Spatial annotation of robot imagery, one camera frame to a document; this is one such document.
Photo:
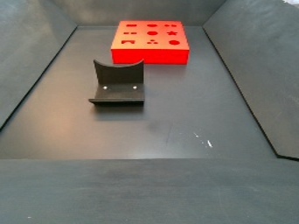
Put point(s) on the red shape sorter box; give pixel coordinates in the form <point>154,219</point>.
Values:
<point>158,42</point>

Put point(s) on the black curved holder stand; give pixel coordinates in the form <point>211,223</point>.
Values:
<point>121,84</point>

